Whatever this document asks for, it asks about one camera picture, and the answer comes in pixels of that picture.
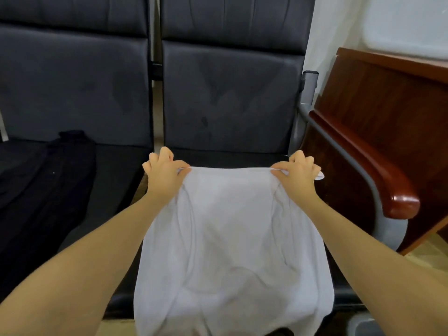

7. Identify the white plastic tray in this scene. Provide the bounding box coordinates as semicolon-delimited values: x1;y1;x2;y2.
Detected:
360;0;448;62

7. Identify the black t-shirt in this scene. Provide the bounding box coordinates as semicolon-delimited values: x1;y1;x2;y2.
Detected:
0;129;98;301

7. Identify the brown wooden bench armrest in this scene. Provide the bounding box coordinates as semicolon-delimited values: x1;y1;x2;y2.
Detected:
308;108;421;220

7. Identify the brown wooden desk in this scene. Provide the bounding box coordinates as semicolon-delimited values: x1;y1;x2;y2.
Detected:
301;47;448;256

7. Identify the person's left hand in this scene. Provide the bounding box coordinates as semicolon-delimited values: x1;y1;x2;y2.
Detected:
142;146;192;204

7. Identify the person's right hand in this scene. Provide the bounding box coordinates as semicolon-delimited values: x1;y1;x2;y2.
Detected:
270;149;324;207

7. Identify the white t-shirt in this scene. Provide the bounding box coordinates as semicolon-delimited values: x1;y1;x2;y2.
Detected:
133;166;336;336

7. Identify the person's right forearm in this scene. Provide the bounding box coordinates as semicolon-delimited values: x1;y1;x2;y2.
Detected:
301;196;448;336

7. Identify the person's left forearm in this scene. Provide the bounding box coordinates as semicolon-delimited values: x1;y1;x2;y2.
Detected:
0;196;168;336

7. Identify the black leather bench seat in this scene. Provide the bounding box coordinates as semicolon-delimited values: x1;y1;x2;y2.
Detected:
0;0;156;252
105;0;365;319

